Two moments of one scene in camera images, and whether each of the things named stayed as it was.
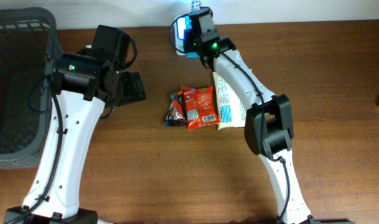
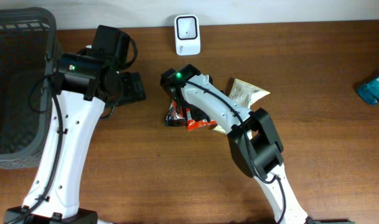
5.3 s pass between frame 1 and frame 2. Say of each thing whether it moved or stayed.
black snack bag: stayed
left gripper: stayed
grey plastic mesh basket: stayed
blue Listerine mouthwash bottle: moved
